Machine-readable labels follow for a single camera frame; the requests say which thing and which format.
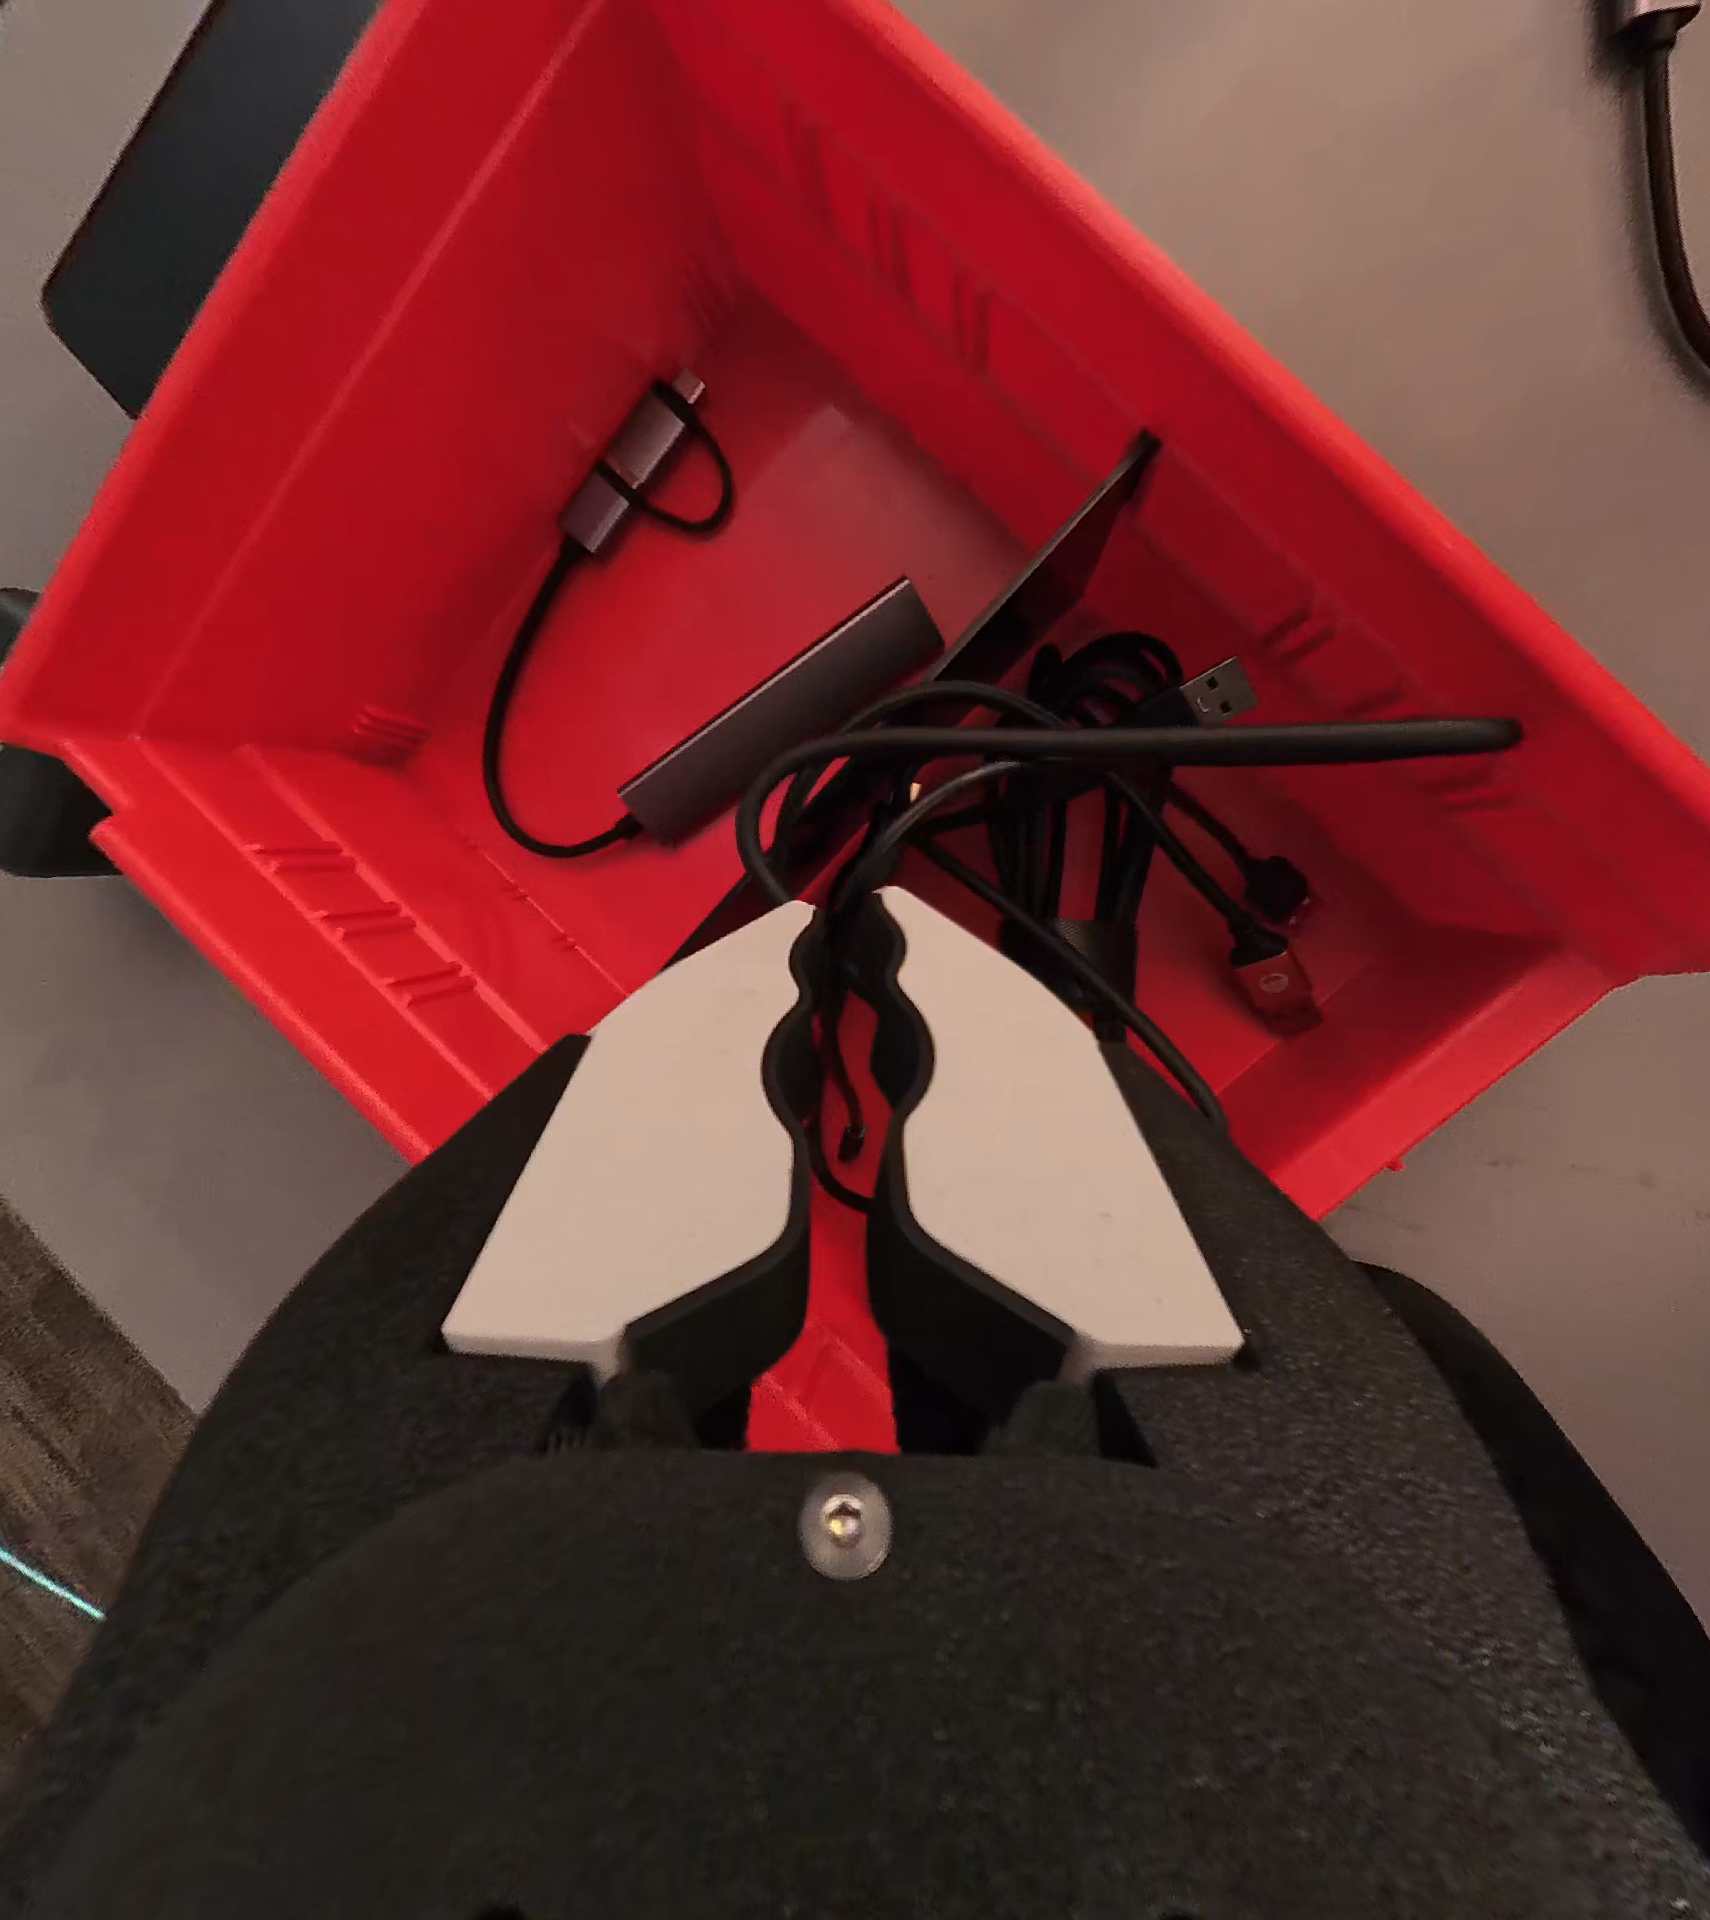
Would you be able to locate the dark grey usb hub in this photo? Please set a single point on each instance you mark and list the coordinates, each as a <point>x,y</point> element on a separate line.
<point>1670,194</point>
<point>795,704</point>

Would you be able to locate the black bin divider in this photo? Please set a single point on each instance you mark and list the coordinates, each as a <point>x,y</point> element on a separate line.
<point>1080,554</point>

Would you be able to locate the black power box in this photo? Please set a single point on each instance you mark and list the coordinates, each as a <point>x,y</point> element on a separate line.
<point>14,750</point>

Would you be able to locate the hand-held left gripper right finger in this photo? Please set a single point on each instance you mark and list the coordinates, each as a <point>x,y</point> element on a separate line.
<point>1050,1184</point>

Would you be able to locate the red storage bin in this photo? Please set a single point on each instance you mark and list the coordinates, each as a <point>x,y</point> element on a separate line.
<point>420,375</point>

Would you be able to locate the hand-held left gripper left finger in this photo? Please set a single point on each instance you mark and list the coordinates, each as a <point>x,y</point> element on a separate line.
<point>644,1170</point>

